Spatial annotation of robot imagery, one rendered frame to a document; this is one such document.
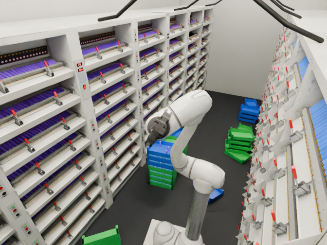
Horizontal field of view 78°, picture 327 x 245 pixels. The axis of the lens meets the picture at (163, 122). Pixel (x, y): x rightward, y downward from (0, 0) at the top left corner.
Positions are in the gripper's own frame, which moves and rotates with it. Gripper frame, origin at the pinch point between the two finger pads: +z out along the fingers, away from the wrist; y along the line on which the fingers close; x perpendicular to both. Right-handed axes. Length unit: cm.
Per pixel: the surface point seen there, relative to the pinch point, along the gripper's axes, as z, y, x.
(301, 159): -14.6, 16.0, 44.3
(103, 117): -137, -21, -45
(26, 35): -55, 3, -81
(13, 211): -72, -88, -45
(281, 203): -23, 0, 53
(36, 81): -67, -16, -72
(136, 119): -179, -7, -24
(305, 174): -8.4, 11.5, 43.3
